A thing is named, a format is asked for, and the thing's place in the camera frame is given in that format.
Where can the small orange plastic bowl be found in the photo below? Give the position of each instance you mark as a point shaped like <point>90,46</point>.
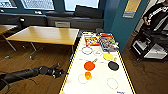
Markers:
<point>88,76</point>

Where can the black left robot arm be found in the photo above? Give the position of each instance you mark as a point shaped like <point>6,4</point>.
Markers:
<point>23,75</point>

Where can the orange plate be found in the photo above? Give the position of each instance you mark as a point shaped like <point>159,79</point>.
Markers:
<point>89,66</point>

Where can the white yellow-edged air hockey table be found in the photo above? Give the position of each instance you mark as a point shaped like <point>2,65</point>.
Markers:
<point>100,85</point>

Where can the large light wooden table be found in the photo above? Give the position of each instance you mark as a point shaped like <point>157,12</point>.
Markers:
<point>43,35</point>

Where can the red board game box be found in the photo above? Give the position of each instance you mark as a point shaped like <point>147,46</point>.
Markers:
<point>91,41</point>

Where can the grey vent panel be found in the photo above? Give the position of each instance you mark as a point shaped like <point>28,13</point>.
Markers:
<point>62,24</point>

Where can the blue board game box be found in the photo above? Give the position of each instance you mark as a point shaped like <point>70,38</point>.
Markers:
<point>108,43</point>

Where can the small white sill device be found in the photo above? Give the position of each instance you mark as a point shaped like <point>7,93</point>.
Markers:
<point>38,13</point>

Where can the black chair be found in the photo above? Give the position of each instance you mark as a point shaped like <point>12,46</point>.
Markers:
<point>18,23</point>

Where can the black bench cushion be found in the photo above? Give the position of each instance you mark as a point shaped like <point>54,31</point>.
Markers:
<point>88,12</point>

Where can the large bright window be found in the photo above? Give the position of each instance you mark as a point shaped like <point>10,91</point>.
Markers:
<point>81,5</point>
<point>38,4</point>
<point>8,4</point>

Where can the black wheeled cart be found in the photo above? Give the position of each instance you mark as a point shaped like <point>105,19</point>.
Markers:
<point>148,40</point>

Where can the long dark wall bench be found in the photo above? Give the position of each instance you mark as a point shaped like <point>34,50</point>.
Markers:
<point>36,20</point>

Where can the yellow wall poster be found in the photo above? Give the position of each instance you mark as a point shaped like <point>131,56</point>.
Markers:
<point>132,8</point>

